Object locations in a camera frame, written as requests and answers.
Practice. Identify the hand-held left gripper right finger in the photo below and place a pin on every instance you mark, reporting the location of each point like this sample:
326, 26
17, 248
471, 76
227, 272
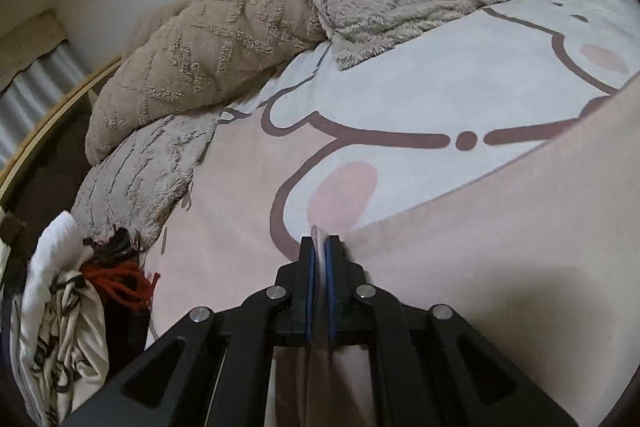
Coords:
332, 287

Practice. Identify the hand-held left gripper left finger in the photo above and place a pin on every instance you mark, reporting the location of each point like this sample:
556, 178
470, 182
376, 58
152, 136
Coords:
309, 279

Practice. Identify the pink garment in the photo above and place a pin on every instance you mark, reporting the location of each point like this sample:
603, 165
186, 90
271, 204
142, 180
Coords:
475, 267

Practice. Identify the red yarn tassel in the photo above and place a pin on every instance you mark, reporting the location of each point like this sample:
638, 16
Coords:
125, 282

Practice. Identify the grey fluffy blanket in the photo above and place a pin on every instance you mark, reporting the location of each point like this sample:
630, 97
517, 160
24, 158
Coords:
132, 177

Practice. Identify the cartoon printed bed sheet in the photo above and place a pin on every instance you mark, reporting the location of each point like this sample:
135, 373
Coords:
400, 82

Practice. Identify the beige fluffy pillow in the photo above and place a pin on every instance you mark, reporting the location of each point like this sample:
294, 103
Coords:
200, 57

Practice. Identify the white printed cloth pile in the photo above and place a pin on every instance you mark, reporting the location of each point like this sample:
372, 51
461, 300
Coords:
55, 337

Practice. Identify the pleated grey curtain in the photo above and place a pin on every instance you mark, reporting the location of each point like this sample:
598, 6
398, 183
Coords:
35, 97

